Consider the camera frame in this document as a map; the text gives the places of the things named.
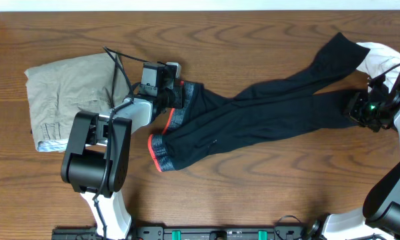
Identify black leggings with red waistband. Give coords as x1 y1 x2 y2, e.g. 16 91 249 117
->
148 33 370 172

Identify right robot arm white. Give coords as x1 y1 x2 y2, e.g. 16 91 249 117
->
309 73 400 239

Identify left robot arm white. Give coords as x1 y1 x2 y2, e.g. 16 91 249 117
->
61 62 183 239

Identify white crumpled shirt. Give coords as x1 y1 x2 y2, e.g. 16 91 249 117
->
357 42 400 92

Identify folded khaki pants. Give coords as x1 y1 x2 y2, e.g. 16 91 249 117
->
25 53 129 152

